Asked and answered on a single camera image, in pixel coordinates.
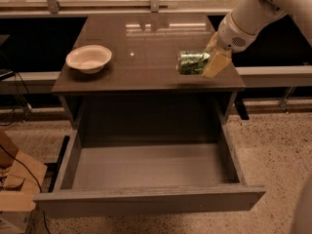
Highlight grey cabinet with glossy top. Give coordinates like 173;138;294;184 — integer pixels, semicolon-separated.
53;14;243;135

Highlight green soda can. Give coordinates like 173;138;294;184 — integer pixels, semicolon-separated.
176;51;211;75

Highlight open grey top drawer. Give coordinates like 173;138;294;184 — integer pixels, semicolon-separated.
34;125;265;217

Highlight grey window frame rail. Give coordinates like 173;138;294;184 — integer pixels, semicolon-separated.
0;0;254;20

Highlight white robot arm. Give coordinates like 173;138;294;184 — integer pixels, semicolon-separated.
202;0;312;78

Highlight cardboard boxes on floor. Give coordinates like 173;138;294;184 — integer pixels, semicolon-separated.
0;131;47;234

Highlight black cable on floor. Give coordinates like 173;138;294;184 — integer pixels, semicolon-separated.
0;69;53;234

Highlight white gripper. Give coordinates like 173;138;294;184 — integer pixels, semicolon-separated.
202;13;258;78

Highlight white paper bowl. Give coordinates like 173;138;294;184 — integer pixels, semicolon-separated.
65;45;112;74

